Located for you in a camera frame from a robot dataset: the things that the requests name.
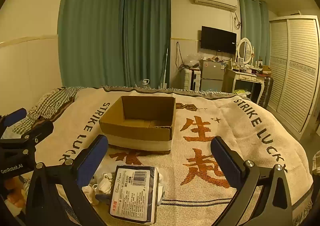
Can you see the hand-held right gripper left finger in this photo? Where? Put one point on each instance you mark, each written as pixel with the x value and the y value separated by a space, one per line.
pixel 93 157

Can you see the oval white-framed mirror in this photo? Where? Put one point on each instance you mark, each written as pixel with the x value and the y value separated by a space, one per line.
pixel 244 50

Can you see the orange plush toy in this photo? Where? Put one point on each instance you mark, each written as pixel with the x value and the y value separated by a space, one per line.
pixel 15 192

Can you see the white suitcase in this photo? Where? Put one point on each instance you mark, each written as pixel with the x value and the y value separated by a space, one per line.
pixel 192 79

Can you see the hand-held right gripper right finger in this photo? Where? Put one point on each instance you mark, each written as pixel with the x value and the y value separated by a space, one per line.
pixel 225 159

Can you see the white dressing table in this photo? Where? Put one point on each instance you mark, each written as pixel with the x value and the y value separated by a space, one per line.
pixel 246 77

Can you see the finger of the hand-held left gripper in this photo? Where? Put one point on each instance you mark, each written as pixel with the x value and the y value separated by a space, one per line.
pixel 15 117
pixel 37 130

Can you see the narrow green curtain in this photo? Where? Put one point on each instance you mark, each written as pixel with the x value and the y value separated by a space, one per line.
pixel 253 28

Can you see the black wall television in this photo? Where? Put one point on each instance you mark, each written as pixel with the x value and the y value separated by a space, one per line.
pixel 218 39

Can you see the tissue paper pack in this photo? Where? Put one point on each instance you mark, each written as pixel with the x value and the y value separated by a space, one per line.
pixel 135 192

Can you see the white items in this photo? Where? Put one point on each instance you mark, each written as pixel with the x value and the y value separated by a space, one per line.
pixel 101 183

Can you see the wide green curtain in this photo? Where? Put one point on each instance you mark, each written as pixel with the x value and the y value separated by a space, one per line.
pixel 90 31

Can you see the grey small fridge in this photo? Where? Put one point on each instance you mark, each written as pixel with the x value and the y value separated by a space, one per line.
pixel 212 75

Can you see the beige printed blanket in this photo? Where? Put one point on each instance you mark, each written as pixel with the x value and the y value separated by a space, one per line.
pixel 200 141

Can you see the dark green curtain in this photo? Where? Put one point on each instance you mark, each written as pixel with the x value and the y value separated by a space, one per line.
pixel 147 36

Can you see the green checked cloth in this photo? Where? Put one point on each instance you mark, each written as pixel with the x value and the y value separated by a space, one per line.
pixel 53 102

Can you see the brown cardboard box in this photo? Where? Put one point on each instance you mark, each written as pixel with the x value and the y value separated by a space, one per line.
pixel 140 126

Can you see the dark suitcase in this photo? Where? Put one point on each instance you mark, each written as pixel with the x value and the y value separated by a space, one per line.
pixel 266 91

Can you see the white louvred wardrobe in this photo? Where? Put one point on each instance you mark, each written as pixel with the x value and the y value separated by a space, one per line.
pixel 292 73

